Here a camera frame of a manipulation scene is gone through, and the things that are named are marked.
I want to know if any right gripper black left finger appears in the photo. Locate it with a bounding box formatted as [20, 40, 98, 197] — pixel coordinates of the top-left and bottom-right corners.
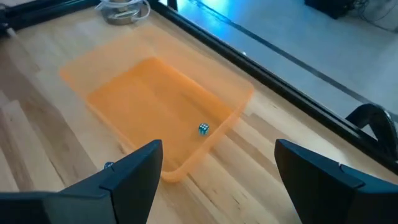
[43, 139, 164, 224]

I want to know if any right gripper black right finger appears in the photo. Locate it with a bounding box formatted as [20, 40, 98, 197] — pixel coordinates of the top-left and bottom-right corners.
[274, 139, 398, 224]

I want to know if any orange translucent plastic bin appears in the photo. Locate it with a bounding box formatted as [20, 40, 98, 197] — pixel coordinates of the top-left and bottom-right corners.
[58, 26, 255, 184]

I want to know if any black curved bracket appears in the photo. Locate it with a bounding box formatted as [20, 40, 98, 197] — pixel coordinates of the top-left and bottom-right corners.
[345, 103, 398, 158]

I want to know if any coiled white cable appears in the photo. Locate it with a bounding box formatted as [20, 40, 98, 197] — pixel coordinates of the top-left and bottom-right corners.
[95, 0, 152, 23]

